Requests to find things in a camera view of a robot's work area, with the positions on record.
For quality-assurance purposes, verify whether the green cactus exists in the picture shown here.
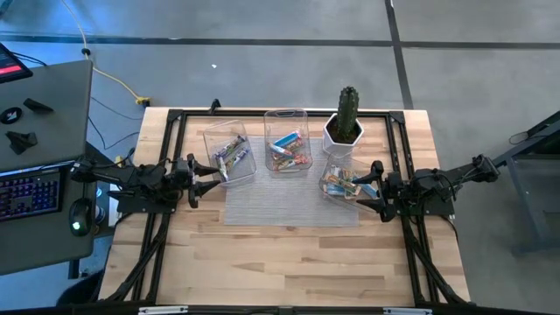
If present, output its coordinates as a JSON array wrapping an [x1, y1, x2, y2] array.
[[335, 85, 361, 144]]

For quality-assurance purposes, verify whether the grey desk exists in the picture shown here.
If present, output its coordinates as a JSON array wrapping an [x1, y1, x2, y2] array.
[[0, 59, 96, 277]]

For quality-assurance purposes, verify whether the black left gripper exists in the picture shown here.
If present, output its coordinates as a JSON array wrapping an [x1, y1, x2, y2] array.
[[168, 153, 222, 208]]

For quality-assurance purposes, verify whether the dark metal side table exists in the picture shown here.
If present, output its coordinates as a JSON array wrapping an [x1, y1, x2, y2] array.
[[480, 111, 560, 255]]

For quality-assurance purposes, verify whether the blue red granola bar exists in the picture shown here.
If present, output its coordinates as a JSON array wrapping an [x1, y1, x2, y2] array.
[[273, 129, 304, 150]]

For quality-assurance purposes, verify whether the red green granola bar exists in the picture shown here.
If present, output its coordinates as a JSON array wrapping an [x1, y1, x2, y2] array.
[[271, 153, 310, 172]]

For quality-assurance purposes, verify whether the light blue granola bar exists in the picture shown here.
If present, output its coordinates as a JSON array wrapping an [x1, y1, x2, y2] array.
[[359, 181, 381, 200]]

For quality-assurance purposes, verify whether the black keyboard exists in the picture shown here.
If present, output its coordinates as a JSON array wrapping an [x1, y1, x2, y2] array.
[[0, 168, 62, 222]]

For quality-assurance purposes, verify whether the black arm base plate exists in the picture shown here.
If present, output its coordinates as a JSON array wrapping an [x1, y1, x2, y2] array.
[[395, 192, 456, 218], [116, 192, 176, 215]]

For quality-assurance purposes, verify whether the yellow cable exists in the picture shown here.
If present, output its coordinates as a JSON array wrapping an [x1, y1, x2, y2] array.
[[60, 0, 151, 108]]

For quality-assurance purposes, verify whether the dark monitor screen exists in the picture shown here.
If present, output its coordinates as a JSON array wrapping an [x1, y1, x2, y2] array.
[[0, 42, 34, 84]]

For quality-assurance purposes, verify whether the black computer mouse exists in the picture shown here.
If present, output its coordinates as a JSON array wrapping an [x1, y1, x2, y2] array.
[[68, 197, 95, 237]]

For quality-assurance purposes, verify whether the clear plastic bin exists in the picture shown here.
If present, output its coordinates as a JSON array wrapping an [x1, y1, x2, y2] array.
[[262, 108, 314, 172], [318, 153, 386, 214], [202, 119, 258, 188]]

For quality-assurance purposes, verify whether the silver metal bracket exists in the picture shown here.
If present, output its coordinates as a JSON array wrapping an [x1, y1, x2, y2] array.
[[382, 307, 433, 315], [137, 305, 189, 315]]

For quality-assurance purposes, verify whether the purple granola bar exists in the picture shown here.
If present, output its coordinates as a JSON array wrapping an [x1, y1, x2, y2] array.
[[213, 135, 247, 159], [226, 147, 251, 171]]

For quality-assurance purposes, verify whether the black spare gripper finger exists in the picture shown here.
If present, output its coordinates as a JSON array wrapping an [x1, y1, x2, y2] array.
[[22, 97, 55, 114]]

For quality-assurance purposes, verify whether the black round puck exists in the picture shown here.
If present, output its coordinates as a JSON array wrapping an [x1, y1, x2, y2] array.
[[0, 106, 23, 125]]

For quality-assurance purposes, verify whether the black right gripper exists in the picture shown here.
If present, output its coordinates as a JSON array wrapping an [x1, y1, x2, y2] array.
[[352, 160, 408, 223]]

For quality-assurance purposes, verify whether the grey woven table mat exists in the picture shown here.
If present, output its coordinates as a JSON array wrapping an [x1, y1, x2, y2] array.
[[223, 136, 361, 228]]

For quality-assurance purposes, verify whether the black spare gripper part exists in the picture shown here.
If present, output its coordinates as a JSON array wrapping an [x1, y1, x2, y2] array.
[[5, 129, 39, 155]]

